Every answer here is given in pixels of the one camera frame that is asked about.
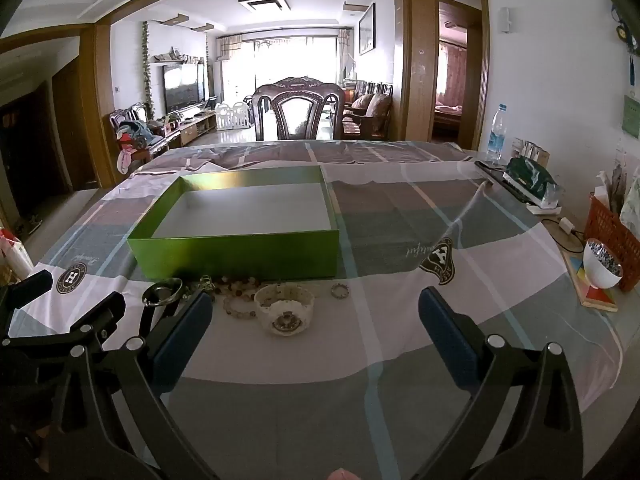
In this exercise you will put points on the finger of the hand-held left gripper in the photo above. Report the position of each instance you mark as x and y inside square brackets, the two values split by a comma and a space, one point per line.
[35, 282]
[97, 312]

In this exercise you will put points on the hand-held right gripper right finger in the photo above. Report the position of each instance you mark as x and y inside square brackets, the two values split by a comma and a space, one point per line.
[447, 332]

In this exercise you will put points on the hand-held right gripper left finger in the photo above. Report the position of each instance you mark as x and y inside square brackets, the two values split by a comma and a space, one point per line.
[184, 332]

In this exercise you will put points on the black wristwatch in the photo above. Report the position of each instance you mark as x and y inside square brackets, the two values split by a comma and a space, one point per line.
[175, 284]

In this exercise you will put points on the green cardboard box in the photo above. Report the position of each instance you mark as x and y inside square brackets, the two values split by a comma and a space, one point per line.
[225, 255]

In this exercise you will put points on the white wristwatch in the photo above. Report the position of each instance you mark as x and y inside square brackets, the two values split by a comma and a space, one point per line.
[285, 317]

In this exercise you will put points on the white and red bag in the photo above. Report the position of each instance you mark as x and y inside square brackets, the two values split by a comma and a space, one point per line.
[12, 255]

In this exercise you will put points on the colourful wooden board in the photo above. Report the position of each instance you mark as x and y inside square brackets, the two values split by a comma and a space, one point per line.
[592, 297]

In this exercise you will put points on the white charger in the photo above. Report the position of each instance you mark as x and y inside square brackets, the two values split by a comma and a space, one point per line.
[566, 225]

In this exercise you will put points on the white bowl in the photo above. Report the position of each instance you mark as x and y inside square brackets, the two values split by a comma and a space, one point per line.
[597, 272]

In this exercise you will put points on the green plastic bag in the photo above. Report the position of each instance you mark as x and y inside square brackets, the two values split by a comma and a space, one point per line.
[530, 177]

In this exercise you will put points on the pile of clothes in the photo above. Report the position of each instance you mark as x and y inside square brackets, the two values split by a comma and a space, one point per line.
[132, 135]

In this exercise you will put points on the wooden armchair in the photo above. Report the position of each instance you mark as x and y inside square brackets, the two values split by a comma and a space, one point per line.
[170, 142]

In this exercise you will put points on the red plastic basket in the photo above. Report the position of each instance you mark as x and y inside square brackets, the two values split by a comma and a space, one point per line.
[607, 225]

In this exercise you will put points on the small cardboard boxes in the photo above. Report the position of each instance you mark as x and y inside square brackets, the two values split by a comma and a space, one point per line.
[532, 152]

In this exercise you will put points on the wooden television cabinet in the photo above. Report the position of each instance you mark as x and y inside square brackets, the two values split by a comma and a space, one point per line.
[192, 130]

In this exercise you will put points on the clear water bottle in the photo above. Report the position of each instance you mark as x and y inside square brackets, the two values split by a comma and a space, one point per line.
[496, 135]

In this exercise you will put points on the bed with pink bedding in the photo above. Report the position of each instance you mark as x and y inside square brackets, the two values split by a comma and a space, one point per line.
[447, 112]

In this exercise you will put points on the white baby fence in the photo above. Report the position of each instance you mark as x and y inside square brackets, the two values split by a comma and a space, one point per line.
[232, 115]

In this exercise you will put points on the wooden sofa with cushions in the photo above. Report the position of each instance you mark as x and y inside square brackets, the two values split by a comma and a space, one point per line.
[367, 110]

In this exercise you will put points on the flat screen television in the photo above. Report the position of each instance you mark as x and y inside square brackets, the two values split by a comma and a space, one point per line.
[182, 87]

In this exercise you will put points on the green ivy garland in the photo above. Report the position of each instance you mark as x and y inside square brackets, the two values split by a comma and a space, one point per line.
[147, 65]

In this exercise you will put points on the carved dark wooden chair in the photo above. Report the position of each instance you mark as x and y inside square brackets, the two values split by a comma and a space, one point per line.
[300, 87]

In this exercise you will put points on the rectangular ceiling light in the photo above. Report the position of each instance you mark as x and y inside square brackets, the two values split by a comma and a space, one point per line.
[265, 2]

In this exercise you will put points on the green wall paper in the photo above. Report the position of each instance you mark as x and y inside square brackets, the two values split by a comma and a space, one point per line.
[632, 117]

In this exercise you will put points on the framed wall picture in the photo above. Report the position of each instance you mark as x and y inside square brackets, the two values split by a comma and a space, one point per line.
[366, 27]

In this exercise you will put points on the white wall device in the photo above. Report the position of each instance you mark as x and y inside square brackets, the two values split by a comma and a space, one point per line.
[505, 20]

